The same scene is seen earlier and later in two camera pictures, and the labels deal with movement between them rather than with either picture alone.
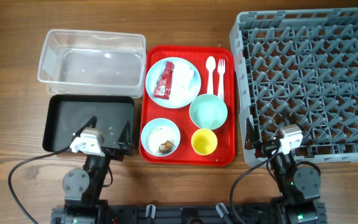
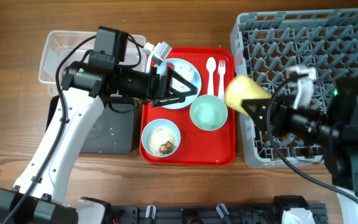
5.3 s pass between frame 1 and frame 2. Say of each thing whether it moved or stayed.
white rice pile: stayed
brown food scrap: stayed
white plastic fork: stayed
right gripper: moved
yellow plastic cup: moved
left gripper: moved
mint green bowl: stayed
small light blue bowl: stayed
